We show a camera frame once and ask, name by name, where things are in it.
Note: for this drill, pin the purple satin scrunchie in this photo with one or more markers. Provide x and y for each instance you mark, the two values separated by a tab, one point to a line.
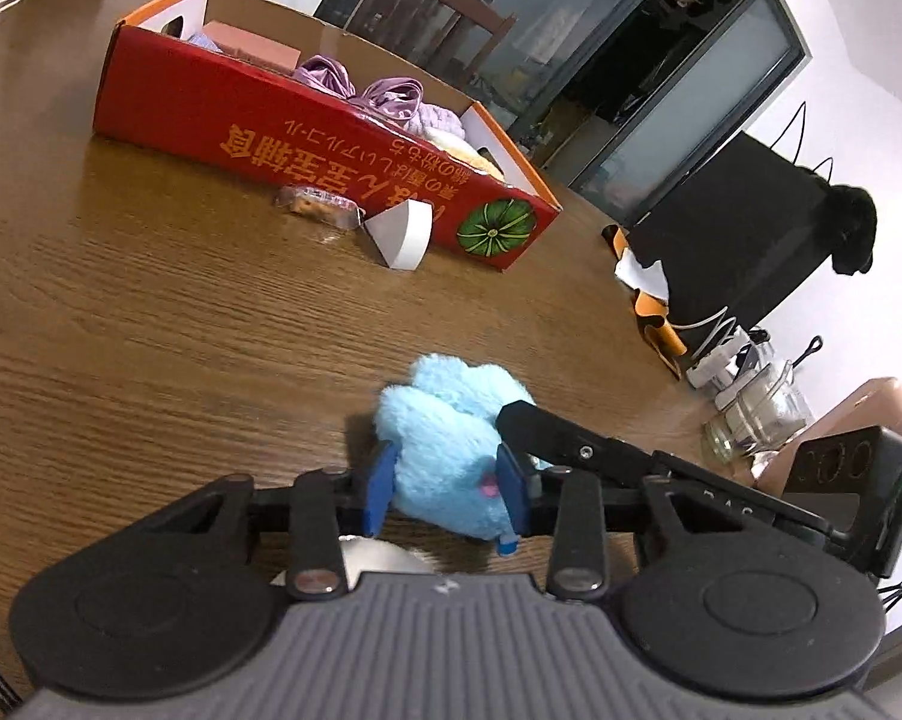
327	76
391	97

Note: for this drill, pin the dark wooden chair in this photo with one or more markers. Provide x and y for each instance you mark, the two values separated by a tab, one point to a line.
436	15

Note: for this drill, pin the white power strip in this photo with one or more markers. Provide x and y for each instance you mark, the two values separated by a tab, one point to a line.
717	364

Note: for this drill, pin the blue plush toy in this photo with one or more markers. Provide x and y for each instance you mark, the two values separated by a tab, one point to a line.
439	420

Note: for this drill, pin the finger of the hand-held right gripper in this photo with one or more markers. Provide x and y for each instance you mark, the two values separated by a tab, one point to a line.
563	446

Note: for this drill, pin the glass jar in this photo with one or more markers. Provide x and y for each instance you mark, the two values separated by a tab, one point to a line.
758	412

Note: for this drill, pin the orange patterned cloth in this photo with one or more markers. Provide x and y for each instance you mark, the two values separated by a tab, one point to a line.
649	307

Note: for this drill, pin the pink sponge block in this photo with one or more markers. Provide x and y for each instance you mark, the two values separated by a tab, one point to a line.
252	45

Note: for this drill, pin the sliding glass door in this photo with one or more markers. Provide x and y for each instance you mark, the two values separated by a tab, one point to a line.
608	67

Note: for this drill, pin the yellow white plush toy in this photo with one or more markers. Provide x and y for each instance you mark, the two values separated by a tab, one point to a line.
469	154

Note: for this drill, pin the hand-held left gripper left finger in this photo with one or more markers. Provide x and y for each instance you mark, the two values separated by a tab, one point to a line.
382	491

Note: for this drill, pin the black fuzzy hat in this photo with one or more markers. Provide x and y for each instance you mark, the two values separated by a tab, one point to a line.
852	229

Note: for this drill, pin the red cardboard box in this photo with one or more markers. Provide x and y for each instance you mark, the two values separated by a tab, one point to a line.
196	112

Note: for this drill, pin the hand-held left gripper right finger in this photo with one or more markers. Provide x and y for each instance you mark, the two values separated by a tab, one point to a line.
512	499

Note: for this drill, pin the black paper bag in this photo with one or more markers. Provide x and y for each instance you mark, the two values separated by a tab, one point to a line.
728	240

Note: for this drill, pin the purple knitted cloth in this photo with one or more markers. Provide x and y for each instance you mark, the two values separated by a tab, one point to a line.
436	122

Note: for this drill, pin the clear snack packet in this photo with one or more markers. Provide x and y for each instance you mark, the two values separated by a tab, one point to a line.
316	206

